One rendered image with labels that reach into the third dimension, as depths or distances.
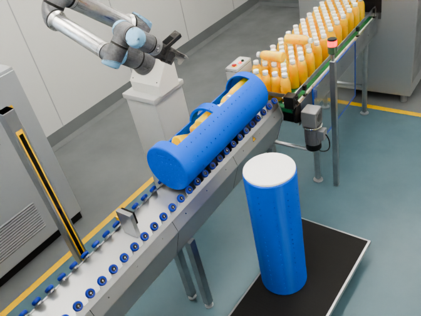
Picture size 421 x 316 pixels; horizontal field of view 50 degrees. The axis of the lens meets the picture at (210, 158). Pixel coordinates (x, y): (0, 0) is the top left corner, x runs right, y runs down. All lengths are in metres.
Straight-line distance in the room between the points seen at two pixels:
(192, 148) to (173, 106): 0.95
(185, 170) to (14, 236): 1.82
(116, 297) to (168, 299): 1.04
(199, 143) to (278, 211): 0.55
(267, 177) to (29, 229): 2.13
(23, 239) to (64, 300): 1.64
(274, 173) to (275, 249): 0.48
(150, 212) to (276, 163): 0.72
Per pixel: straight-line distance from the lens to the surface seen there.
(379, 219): 3.58
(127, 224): 2.33
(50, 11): 2.70
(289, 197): 2.39
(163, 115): 3.26
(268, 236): 2.55
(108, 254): 2.36
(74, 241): 2.56
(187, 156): 2.37
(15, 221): 3.75
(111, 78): 5.68
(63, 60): 5.24
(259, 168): 2.41
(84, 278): 2.31
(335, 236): 3.24
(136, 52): 3.09
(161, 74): 3.13
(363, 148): 4.24
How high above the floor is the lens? 2.52
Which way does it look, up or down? 36 degrees down
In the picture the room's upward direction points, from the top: 13 degrees counter-clockwise
